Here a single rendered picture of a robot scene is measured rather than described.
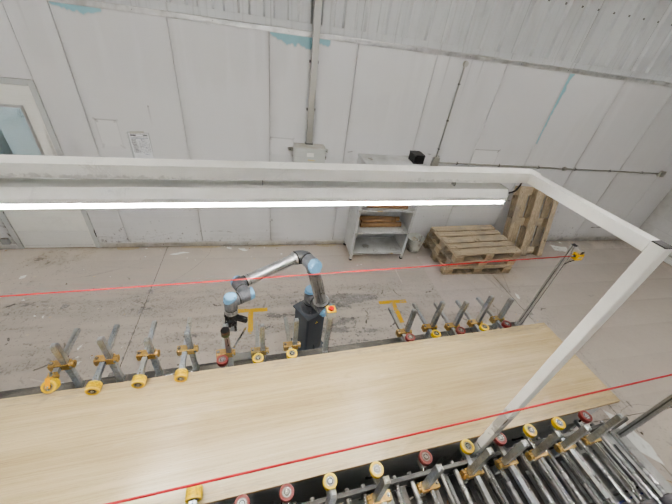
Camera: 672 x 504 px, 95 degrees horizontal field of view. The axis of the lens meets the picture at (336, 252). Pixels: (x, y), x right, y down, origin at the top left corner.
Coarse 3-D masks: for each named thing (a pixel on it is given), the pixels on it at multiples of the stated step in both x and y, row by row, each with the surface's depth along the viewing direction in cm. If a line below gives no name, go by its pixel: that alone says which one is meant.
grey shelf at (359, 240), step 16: (368, 160) 410; (384, 160) 418; (400, 160) 426; (352, 208) 463; (368, 208) 441; (384, 208) 447; (416, 208) 450; (352, 224) 465; (352, 240) 466; (368, 240) 513; (384, 240) 519; (400, 240) 508; (400, 256) 502
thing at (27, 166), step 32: (0, 160) 98; (32, 160) 101; (64, 160) 103; (96, 160) 106; (128, 160) 109; (160, 160) 113; (192, 160) 116; (224, 160) 120; (544, 192) 146; (608, 224) 121; (640, 256) 111; (544, 384) 155; (512, 416) 173; (480, 448) 198
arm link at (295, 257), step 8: (288, 256) 248; (296, 256) 248; (272, 264) 240; (280, 264) 242; (288, 264) 246; (296, 264) 253; (256, 272) 233; (264, 272) 235; (272, 272) 239; (240, 280) 226; (248, 280) 228; (256, 280) 232
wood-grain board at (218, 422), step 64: (128, 384) 201; (192, 384) 206; (256, 384) 211; (320, 384) 216; (384, 384) 222; (448, 384) 228; (512, 384) 235; (576, 384) 242; (0, 448) 165; (64, 448) 169; (128, 448) 172; (192, 448) 176; (256, 448) 180; (320, 448) 184; (384, 448) 188
